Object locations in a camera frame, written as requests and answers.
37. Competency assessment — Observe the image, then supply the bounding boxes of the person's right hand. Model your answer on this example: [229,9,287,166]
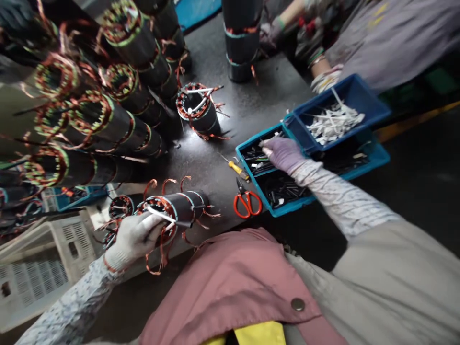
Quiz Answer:
[259,137,309,174]

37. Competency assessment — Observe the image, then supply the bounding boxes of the person's left hand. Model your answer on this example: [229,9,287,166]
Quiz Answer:
[104,211,170,274]

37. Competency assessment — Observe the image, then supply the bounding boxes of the person's left fingers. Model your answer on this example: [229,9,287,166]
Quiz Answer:
[138,212,170,246]

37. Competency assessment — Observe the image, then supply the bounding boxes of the person's right fingers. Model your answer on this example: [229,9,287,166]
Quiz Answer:
[259,138,279,161]

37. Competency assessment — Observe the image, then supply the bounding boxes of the black copper-wound stator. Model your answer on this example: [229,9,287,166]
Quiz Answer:
[94,193,145,251]
[136,176,222,276]
[175,82,231,141]

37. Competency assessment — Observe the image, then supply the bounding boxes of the pile of black sleeve tubes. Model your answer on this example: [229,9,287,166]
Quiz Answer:
[241,132,371,210]

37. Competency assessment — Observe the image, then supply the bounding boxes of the teal plastic bin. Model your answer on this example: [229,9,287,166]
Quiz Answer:
[235,122,391,219]

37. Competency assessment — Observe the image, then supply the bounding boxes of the pile of white paper strips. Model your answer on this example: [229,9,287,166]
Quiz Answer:
[304,88,366,146]

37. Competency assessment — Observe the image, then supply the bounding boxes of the blue plastic crate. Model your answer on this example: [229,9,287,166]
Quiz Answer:
[42,184,116,213]
[178,0,224,32]

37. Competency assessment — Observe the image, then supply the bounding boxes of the blue plastic bin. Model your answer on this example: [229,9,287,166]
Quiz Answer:
[284,73,392,155]

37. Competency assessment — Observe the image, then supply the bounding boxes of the column of stacked stators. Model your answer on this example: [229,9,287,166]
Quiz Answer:
[220,0,266,84]

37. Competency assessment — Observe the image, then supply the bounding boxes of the white plastic crate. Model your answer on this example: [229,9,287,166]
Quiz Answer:
[0,210,98,333]

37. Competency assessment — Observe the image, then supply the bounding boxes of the person's body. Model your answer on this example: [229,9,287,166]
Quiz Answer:
[139,215,460,345]

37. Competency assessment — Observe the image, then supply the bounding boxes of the pile of motor stators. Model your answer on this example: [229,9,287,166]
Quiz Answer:
[0,0,194,196]

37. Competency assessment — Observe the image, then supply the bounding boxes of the yellow-handled screwdriver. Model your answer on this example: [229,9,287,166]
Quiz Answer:
[218,151,251,181]

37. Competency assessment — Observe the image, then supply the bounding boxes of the red-handled scissors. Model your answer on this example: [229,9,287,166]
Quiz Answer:
[233,176,263,219]

